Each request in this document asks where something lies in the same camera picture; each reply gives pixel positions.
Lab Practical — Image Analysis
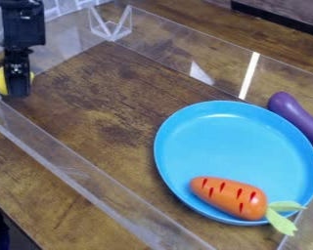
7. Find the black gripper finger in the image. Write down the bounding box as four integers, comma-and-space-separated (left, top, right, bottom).
3, 61, 30, 97

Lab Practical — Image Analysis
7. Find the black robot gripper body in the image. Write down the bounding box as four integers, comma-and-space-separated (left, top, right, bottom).
0, 0, 45, 62

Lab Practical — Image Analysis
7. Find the yellow toy lemon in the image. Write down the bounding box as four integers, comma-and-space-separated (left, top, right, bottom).
0, 66, 35, 97

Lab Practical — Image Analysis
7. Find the blue plastic tray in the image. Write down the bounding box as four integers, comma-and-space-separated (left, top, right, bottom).
153, 101, 313, 226

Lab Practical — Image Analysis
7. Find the white patterned curtain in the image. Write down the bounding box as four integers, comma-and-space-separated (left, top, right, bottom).
0, 0, 104, 58

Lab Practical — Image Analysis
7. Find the purple toy eggplant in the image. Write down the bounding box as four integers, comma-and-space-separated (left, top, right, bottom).
267, 92, 313, 145

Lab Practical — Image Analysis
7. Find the dark wooden furniture piece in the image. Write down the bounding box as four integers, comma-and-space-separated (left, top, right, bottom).
231, 0, 313, 35

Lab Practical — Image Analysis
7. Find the orange toy carrot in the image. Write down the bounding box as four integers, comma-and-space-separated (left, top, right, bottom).
188, 176, 305, 236

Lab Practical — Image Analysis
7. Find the clear acrylic left wall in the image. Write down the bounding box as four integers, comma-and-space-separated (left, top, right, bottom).
0, 19, 94, 96

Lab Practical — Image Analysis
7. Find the clear acrylic wall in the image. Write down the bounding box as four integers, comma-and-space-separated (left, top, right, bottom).
88, 3, 313, 114
0, 100, 215, 250
0, 19, 94, 96

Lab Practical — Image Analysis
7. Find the clear acrylic front wall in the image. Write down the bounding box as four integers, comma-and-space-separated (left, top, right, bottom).
0, 100, 215, 250

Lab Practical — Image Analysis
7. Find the clear acrylic back wall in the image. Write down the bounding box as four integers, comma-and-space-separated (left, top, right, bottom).
88, 3, 313, 114

